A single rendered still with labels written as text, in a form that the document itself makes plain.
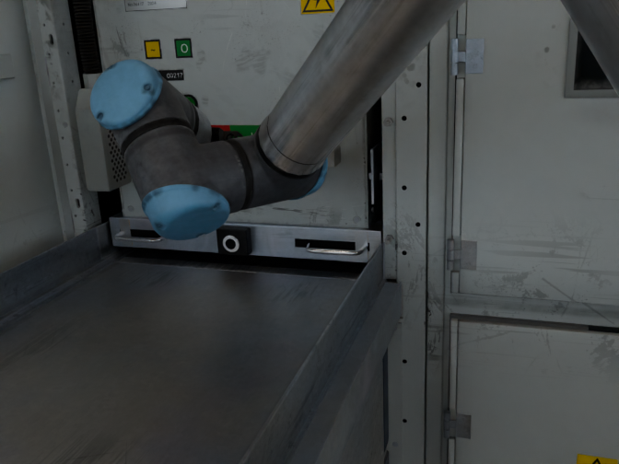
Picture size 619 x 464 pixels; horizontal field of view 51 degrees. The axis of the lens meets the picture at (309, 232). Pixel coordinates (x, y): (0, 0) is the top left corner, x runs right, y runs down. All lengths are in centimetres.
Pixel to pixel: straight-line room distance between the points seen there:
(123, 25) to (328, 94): 64
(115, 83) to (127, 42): 43
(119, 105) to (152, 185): 11
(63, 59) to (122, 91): 48
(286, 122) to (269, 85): 40
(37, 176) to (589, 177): 95
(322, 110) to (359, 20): 11
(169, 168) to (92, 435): 31
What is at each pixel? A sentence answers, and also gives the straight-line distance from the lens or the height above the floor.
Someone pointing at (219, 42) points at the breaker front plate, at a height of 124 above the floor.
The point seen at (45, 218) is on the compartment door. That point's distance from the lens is 132.
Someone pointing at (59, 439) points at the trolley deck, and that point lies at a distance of 79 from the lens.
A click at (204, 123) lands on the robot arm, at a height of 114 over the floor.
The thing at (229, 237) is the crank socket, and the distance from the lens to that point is 116.
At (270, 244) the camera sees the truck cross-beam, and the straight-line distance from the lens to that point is 117.
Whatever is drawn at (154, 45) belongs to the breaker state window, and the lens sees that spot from 120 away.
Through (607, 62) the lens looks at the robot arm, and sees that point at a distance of 29.
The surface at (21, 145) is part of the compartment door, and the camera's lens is 128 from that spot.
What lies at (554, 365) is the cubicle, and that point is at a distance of 111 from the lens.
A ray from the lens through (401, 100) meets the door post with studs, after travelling 101.
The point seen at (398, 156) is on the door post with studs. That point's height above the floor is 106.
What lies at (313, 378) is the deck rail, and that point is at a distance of 75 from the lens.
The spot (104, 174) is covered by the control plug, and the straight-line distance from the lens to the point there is 117.
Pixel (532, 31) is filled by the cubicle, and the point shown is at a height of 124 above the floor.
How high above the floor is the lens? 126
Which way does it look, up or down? 18 degrees down
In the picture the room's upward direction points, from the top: 3 degrees counter-clockwise
